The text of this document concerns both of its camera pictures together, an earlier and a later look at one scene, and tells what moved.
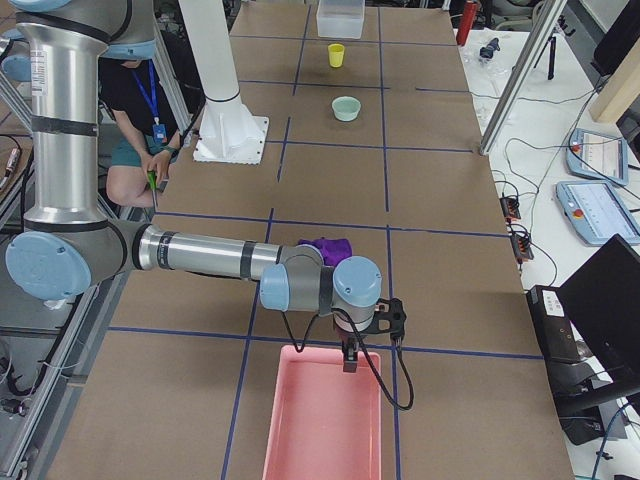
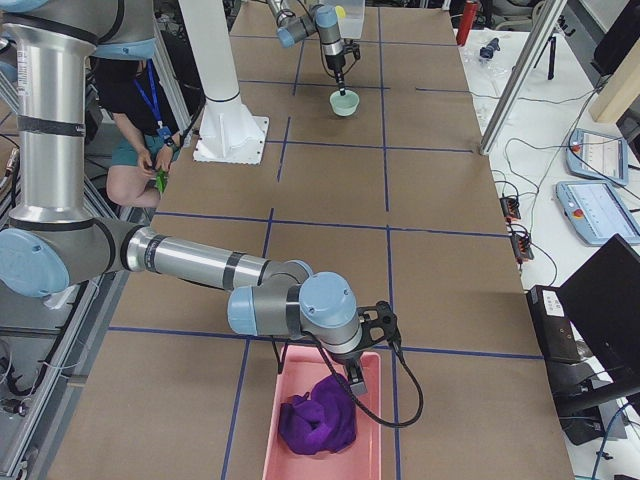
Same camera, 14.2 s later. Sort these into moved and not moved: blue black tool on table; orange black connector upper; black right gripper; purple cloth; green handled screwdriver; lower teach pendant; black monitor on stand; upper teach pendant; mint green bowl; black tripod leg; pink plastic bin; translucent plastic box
Moved: green handled screwdriver; purple cloth; black right gripper; mint green bowl
Not moved: translucent plastic box; blue black tool on table; upper teach pendant; black tripod leg; black monitor on stand; orange black connector upper; lower teach pendant; pink plastic bin
